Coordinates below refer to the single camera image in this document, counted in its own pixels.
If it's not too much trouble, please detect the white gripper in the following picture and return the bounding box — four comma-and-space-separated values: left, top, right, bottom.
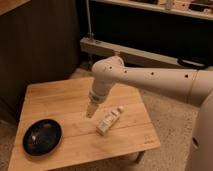
86, 94, 104, 118

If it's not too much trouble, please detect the white plastic bottle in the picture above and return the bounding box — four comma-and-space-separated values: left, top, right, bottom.
96, 106, 124, 136

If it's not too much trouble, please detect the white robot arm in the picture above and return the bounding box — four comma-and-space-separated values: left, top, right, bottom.
86, 56, 213, 171

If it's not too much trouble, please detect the black ceramic bowl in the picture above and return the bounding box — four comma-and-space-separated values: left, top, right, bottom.
22, 119, 62, 156

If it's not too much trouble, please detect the wooden table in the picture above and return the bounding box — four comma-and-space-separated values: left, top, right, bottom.
8, 77, 160, 171

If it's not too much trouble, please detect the long grey metal beam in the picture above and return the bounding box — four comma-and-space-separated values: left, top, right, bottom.
80, 37, 183, 68

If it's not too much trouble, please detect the vertical metal pole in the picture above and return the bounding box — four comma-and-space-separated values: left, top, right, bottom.
86, 0, 94, 40

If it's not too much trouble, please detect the wooden shelf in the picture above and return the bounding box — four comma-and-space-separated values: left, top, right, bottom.
93, 0, 213, 21

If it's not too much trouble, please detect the black handle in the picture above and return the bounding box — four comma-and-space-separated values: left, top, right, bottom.
177, 59, 209, 70

